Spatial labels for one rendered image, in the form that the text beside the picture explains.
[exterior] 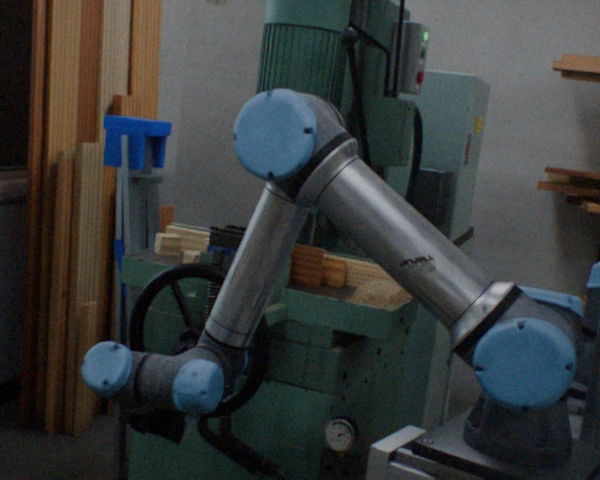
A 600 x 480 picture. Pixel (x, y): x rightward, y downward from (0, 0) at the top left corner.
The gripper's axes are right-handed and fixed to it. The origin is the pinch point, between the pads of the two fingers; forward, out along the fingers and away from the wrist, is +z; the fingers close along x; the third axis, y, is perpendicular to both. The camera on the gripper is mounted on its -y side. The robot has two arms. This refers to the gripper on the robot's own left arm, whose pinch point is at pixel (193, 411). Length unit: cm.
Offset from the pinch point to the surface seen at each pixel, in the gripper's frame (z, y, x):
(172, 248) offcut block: 18.9, -35.4, -26.6
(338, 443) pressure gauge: 18.0, -4.0, 22.1
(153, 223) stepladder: 88, -66, -75
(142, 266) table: 11.6, -27.7, -27.6
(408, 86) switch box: 26, -89, 12
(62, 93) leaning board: 87, -107, -129
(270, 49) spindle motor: -5, -73, -9
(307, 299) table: 11.1, -28.2, 9.8
